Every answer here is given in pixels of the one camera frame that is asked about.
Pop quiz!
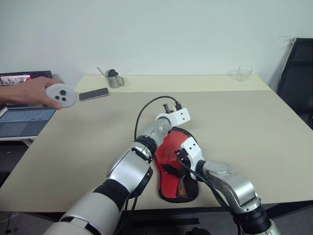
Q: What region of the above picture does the white round controller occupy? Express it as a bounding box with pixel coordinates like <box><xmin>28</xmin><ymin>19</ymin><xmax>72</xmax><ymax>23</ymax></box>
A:
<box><xmin>45</xmin><ymin>83</ymin><xmax>77</xmax><ymax>109</ymax></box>

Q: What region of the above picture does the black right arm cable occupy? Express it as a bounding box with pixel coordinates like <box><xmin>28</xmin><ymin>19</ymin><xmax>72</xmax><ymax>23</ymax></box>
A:
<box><xmin>178</xmin><ymin>156</ymin><xmax>243</xmax><ymax>235</ymax></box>

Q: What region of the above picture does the black office chair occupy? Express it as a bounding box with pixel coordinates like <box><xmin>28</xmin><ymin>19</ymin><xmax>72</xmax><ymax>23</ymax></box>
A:
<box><xmin>276</xmin><ymin>38</ymin><xmax>313</xmax><ymax>132</ymax></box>

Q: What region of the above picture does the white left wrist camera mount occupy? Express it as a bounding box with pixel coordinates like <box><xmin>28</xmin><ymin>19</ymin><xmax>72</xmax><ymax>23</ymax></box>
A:
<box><xmin>155</xmin><ymin>108</ymin><xmax>191</xmax><ymax>128</ymax></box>

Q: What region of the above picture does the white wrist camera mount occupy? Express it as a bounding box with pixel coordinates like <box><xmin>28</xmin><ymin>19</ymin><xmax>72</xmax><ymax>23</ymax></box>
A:
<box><xmin>155</xmin><ymin>108</ymin><xmax>191</xmax><ymax>128</ymax></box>
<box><xmin>180</xmin><ymin>137</ymin><xmax>204</xmax><ymax>173</ymax></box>

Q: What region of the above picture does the steel spouted pitcher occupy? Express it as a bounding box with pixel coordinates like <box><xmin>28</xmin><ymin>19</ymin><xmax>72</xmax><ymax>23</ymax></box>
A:
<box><xmin>96</xmin><ymin>67</ymin><xmax>126</xmax><ymax>89</ymax></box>

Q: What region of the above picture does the clear glass cup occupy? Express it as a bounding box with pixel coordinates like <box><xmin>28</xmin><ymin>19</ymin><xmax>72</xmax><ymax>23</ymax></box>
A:
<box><xmin>235</xmin><ymin>65</ymin><xmax>253</xmax><ymax>83</ymax></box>

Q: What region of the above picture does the person's bare hand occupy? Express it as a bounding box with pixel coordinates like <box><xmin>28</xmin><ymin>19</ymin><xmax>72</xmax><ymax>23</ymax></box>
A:
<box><xmin>13</xmin><ymin>76</ymin><xmax>64</xmax><ymax>110</ymax></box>

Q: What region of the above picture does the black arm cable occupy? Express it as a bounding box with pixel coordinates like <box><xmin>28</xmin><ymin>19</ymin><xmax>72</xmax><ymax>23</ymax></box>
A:
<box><xmin>178</xmin><ymin>156</ymin><xmax>243</xmax><ymax>235</ymax></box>
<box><xmin>121</xmin><ymin>96</ymin><xmax>183</xmax><ymax>235</ymax></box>

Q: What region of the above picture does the grey laptop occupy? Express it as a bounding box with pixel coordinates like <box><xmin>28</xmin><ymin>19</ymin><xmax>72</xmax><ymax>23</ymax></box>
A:
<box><xmin>0</xmin><ymin>70</ymin><xmax>58</xmax><ymax>141</ymax></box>

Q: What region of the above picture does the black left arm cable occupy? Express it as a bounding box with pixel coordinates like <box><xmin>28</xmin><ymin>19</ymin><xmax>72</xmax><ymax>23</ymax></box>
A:
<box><xmin>121</xmin><ymin>96</ymin><xmax>183</xmax><ymax>235</ymax></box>

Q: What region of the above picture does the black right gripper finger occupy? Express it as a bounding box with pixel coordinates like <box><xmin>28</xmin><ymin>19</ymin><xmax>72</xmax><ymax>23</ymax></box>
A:
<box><xmin>162</xmin><ymin>164</ymin><xmax>182</xmax><ymax>175</ymax></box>
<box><xmin>180</xmin><ymin>172</ymin><xmax>193</xmax><ymax>190</ymax></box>

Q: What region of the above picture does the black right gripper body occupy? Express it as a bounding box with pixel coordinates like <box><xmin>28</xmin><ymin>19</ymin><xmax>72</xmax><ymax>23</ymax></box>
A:
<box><xmin>175</xmin><ymin>148</ymin><xmax>193</xmax><ymax>176</ymax></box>

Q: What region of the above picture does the black smartphone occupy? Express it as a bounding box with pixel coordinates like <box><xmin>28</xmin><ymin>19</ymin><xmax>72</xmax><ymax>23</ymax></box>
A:
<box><xmin>78</xmin><ymin>87</ymin><xmax>110</xmax><ymax>102</ymax></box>

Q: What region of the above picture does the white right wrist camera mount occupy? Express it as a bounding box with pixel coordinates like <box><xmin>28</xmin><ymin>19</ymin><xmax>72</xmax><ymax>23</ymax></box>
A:
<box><xmin>180</xmin><ymin>137</ymin><xmax>204</xmax><ymax>173</ymax></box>

